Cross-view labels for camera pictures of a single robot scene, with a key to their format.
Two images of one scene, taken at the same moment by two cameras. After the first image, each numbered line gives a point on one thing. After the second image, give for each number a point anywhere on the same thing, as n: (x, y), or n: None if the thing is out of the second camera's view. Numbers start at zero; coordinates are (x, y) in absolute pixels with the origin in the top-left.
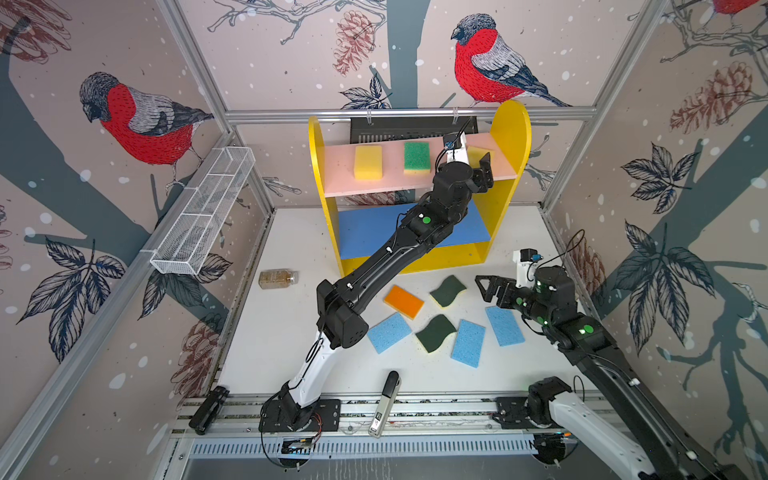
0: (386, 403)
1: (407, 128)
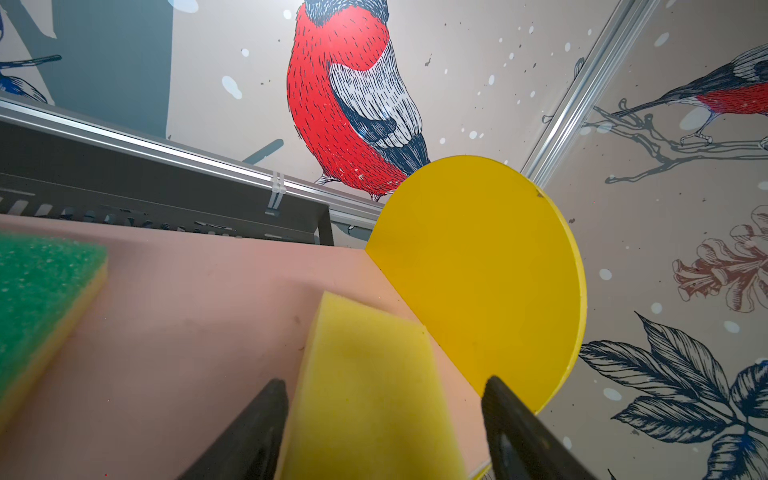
0: None
1: (52, 166)
